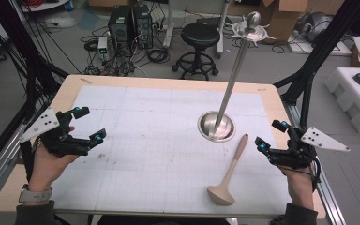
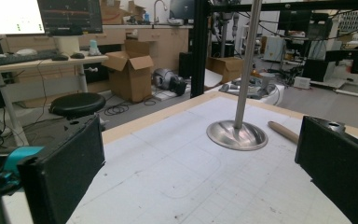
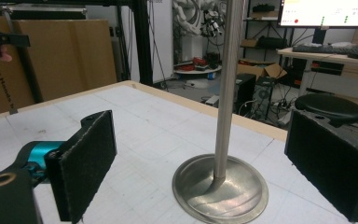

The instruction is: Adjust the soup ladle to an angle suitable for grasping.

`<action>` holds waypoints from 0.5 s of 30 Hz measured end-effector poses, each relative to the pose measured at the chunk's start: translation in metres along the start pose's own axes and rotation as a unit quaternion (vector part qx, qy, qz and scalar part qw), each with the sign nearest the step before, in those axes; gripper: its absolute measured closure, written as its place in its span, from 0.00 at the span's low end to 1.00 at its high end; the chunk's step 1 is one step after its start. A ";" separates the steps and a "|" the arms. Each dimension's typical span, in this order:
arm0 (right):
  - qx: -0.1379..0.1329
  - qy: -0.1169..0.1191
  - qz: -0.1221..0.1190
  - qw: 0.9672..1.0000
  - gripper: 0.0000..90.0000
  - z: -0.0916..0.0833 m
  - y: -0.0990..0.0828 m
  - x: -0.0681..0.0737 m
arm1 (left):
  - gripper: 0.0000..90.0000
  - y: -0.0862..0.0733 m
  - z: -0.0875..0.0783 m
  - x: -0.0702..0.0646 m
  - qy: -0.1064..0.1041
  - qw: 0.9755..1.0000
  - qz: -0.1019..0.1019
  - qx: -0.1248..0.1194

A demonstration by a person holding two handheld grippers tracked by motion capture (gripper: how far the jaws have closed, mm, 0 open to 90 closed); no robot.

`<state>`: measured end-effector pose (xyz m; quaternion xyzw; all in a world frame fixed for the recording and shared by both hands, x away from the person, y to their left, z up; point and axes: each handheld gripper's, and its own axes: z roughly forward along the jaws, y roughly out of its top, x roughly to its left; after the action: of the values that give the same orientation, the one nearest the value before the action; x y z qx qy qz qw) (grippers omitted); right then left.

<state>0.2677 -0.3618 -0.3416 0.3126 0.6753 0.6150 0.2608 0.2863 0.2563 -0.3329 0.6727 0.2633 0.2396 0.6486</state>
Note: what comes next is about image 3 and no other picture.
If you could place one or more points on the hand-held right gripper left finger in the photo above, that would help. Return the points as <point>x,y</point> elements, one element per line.
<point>80,168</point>

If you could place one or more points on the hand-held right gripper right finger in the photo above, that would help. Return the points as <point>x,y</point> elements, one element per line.
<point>329,158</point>

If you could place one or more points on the metal pole stand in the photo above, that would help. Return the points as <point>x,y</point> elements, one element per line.
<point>227,93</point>

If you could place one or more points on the grey leaning metal bar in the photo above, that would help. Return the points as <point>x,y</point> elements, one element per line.
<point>24,62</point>

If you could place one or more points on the black round stool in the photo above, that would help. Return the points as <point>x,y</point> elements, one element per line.
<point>329,107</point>

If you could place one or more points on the large cardboard sheet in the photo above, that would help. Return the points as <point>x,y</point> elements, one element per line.
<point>71,56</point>

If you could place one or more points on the black computer tower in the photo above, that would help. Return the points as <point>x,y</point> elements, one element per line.
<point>245,90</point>
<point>262,96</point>

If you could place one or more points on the light wooden desk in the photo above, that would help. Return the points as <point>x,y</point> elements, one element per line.
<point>338,60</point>

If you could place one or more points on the black keyboard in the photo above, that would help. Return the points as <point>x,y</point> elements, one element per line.
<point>323,49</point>

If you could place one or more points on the flat open cardboard box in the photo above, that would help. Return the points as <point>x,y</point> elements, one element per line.
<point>261,70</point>

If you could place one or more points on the white object on desk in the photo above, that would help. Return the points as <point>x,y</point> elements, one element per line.
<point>341,44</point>

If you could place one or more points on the black shelf rack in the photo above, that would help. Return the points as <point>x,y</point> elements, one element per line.
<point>270,42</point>

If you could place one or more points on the computer monitor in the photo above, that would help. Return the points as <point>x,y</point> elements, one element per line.
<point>323,12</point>

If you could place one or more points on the round white platform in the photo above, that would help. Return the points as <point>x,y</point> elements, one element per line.
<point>195,71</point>

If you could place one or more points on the white robot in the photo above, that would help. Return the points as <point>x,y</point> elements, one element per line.
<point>189,21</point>

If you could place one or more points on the black frame post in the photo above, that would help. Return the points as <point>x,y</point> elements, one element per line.
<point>143,43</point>

